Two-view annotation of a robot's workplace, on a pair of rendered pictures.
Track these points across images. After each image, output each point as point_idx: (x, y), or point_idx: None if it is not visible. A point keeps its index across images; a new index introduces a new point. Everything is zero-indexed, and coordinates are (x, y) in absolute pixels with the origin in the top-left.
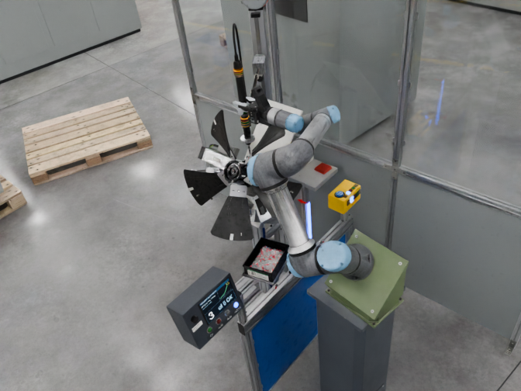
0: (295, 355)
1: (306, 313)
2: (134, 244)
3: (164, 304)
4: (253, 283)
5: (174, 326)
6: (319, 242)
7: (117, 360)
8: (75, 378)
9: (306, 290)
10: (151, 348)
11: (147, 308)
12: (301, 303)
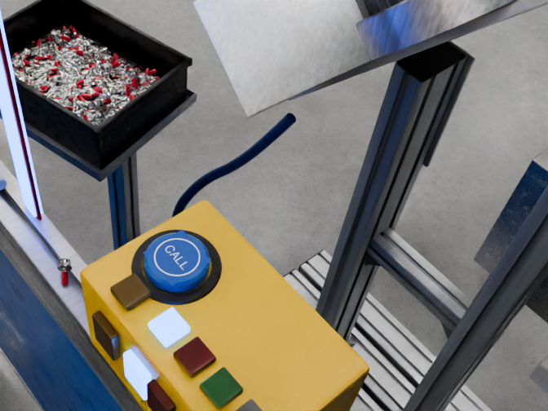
0: (22, 376)
1: (37, 356)
2: (537, 107)
3: (338, 148)
4: (354, 333)
5: (266, 161)
6: (74, 262)
7: (209, 68)
8: (190, 15)
9: (22, 298)
10: (218, 118)
11: (333, 119)
12: (12, 299)
